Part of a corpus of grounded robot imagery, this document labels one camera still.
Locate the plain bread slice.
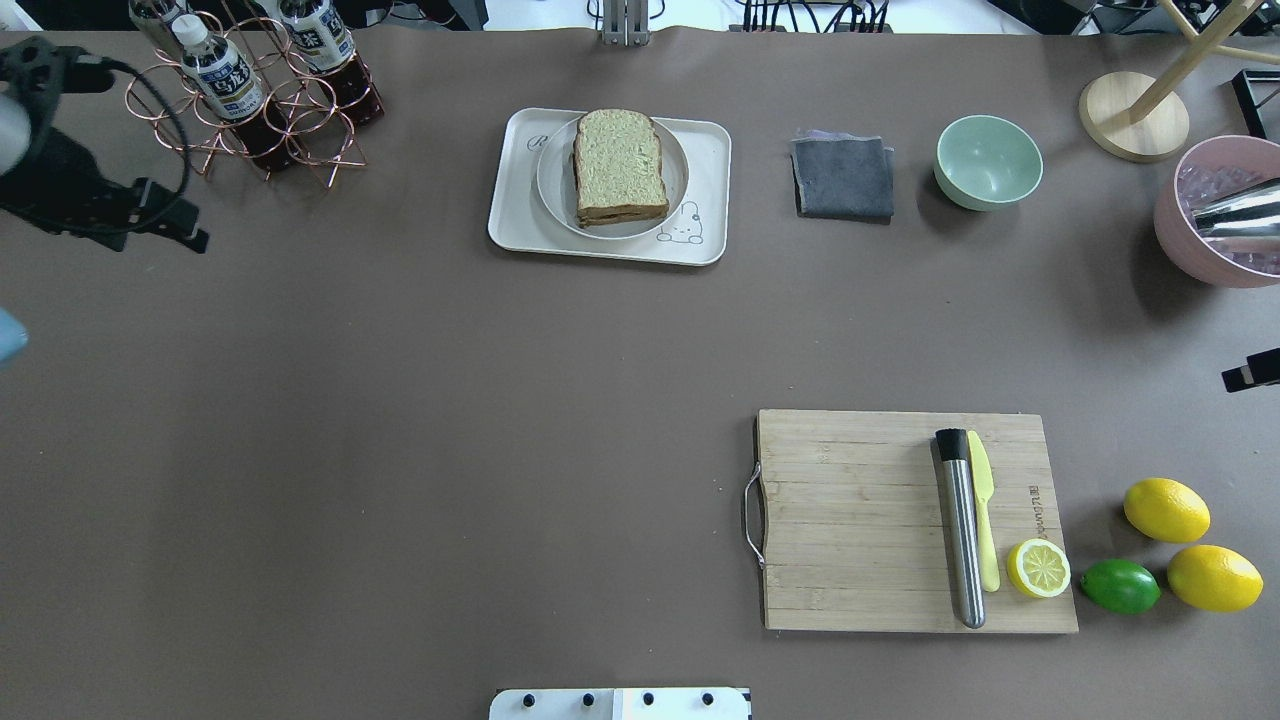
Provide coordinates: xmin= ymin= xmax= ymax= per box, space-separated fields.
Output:
xmin=573 ymin=108 xmax=669 ymax=210

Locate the steel ice scoop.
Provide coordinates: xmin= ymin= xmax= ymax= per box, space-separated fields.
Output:
xmin=1192 ymin=178 xmax=1279 ymax=252

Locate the tea bottle two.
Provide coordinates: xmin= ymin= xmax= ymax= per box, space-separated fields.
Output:
xmin=172 ymin=13 xmax=294 ymax=172

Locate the aluminium frame post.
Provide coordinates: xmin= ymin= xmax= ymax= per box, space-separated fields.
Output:
xmin=598 ymin=0 xmax=652 ymax=47

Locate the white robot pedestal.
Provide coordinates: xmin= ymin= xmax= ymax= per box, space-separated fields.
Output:
xmin=488 ymin=685 xmax=753 ymax=719

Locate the tea bottle one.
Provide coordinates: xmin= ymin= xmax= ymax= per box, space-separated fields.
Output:
xmin=278 ymin=1 xmax=385 ymax=127

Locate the copper wire bottle rack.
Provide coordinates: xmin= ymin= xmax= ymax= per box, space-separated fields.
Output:
xmin=125 ymin=1 xmax=384 ymax=186

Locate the mint green bowl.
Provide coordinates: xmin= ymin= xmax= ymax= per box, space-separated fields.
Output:
xmin=933 ymin=115 xmax=1044 ymax=211

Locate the yellow lemon far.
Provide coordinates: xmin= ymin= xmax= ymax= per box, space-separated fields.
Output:
xmin=1167 ymin=544 xmax=1265 ymax=612

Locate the wooden mug tree stand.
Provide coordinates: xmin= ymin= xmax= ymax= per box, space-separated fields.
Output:
xmin=1078 ymin=1 xmax=1279 ymax=163

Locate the yellow plastic knife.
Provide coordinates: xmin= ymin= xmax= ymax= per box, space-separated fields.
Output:
xmin=966 ymin=430 xmax=1001 ymax=593

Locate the cream rabbit tray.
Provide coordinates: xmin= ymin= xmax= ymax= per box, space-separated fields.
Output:
xmin=488 ymin=108 xmax=732 ymax=266

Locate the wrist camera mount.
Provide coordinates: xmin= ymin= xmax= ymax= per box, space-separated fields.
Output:
xmin=1 ymin=36 xmax=115 ymax=117
xmin=1221 ymin=348 xmax=1280 ymax=393

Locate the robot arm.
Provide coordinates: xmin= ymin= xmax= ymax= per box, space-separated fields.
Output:
xmin=3 ymin=96 xmax=210 ymax=254

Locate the grey folded cloth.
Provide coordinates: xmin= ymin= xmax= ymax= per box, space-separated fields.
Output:
xmin=790 ymin=129 xmax=895 ymax=222

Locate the yellow lemon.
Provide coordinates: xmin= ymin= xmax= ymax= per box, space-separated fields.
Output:
xmin=1123 ymin=477 xmax=1212 ymax=544
xmin=1167 ymin=544 xmax=1265 ymax=612

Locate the green lime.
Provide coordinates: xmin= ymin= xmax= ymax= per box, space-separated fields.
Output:
xmin=1079 ymin=559 xmax=1162 ymax=615

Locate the tea bottle three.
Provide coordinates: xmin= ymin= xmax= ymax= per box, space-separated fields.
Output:
xmin=127 ymin=0 xmax=189 ymax=61

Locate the half lemon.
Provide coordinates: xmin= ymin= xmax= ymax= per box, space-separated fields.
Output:
xmin=1006 ymin=538 xmax=1071 ymax=600

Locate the yellow lemon near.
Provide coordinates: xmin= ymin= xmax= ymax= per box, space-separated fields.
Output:
xmin=1123 ymin=477 xmax=1212 ymax=544

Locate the bread slice with egg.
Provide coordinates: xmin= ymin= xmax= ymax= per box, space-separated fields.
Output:
xmin=577 ymin=202 xmax=669 ymax=228

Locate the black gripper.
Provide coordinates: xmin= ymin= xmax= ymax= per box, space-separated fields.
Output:
xmin=1 ymin=129 xmax=210 ymax=254

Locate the pink bowl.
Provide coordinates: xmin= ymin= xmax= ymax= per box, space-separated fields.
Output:
xmin=1153 ymin=135 xmax=1279 ymax=290

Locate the white round plate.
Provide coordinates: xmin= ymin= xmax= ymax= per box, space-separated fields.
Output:
xmin=536 ymin=117 xmax=689 ymax=241

